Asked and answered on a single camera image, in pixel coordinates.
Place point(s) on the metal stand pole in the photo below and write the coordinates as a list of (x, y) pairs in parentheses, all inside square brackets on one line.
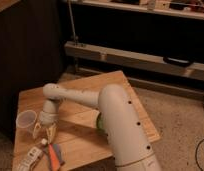
[(75, 38)]

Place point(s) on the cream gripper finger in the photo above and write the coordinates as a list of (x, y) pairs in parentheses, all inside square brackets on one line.
[(51, 131), (37, 129)]

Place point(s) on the clear plastic cup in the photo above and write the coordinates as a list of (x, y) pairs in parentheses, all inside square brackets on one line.
[(26, 120)]

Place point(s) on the green ceramic bowl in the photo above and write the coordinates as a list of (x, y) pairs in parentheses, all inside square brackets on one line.
[(99, 123)]

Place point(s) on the wooden table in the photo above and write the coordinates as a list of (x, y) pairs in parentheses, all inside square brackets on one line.
[(79, 140)]

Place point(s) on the clear plastic bottle white cap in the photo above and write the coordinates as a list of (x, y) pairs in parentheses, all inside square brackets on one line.
[(33, 156)]

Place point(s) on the white shelf with clutter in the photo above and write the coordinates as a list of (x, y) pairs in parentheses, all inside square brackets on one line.
[(138, 8)]

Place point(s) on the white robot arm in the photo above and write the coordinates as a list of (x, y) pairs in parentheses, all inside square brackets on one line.
[(120, 120)]

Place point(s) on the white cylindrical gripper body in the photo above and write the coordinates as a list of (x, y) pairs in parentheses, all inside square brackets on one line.
[(47, 118)]

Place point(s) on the long grey case black handle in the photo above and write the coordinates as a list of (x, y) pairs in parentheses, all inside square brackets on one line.
[(133, 59)]

